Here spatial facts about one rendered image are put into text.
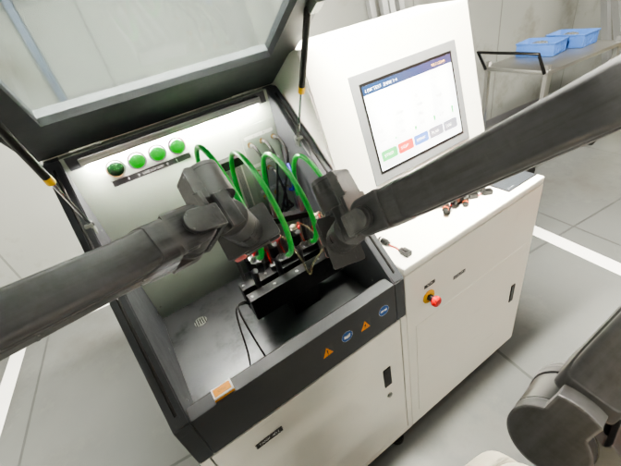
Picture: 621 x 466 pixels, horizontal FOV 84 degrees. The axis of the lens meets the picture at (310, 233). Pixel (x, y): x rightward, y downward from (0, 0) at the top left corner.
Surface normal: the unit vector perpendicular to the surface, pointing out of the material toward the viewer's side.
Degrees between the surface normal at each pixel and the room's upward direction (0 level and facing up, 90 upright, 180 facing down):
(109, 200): 90
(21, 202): 90
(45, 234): 90
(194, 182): 45
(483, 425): 0
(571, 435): 72
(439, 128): 76
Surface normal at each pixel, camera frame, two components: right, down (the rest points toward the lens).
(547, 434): -0.76, 0.22
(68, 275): 0.47, -0.56
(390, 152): 0.47, 0.19
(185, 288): 0.54, 0.39
